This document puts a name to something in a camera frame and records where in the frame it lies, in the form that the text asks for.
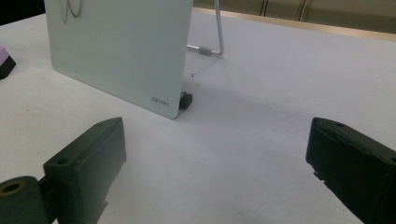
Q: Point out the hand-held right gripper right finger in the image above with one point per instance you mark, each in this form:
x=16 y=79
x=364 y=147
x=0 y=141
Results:
x=355 y=161

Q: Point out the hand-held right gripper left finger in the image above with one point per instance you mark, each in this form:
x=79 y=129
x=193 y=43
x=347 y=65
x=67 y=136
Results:
x=84 y=168

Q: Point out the black whiteboard foot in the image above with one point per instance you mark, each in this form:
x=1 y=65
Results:
x=186 y=101

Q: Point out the purple and black whiteboard eraser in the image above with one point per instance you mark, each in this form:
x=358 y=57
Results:
x=5 y=63

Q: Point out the pale green glass whiteboard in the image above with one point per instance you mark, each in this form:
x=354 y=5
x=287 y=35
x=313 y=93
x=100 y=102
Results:
x=118 y=46

